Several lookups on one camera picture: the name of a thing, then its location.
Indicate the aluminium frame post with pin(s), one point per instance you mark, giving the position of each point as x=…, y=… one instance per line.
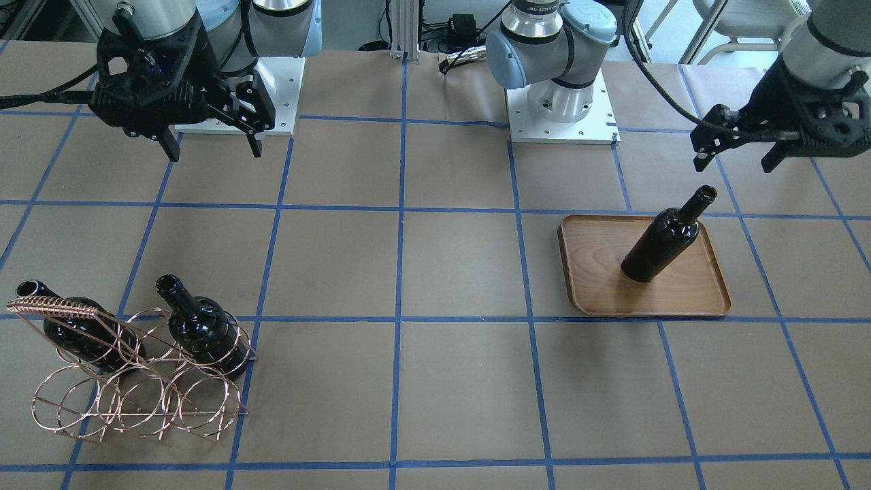
x=405, y=19

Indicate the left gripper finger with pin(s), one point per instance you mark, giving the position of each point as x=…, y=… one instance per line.
x=783, y=150
x=707, y=143

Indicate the copper wire bottle basket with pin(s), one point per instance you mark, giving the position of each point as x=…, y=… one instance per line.
x=159, y=387

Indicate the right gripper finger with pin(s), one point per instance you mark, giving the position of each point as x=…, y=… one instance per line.
x=245, y=104
x=168, y=140

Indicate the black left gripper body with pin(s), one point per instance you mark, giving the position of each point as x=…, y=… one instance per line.
x=771, y=92

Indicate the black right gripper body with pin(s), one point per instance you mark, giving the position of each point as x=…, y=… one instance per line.
x=216, y=76

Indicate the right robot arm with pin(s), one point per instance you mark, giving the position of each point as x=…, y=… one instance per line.
x=242, y=32

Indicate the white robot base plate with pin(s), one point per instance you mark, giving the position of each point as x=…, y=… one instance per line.
x=561, y=112

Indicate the wooden tray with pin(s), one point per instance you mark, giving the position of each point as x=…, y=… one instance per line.
x=612, y=267

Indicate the black power adapter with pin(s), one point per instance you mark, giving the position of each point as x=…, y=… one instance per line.
x=461, y=28

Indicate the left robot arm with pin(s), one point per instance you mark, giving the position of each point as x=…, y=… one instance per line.
x=566, y=42

